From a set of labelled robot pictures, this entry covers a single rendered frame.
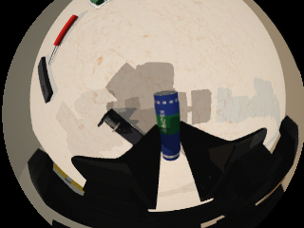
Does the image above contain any black flat bar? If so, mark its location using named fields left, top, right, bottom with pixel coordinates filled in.
left=38, top=57, right=53, bottom=103

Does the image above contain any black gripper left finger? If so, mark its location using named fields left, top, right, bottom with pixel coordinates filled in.
left=71, top=124, right=161, bottom=210

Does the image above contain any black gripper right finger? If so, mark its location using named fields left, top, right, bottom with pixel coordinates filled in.
left=180, top=122, right=267, bottom=202

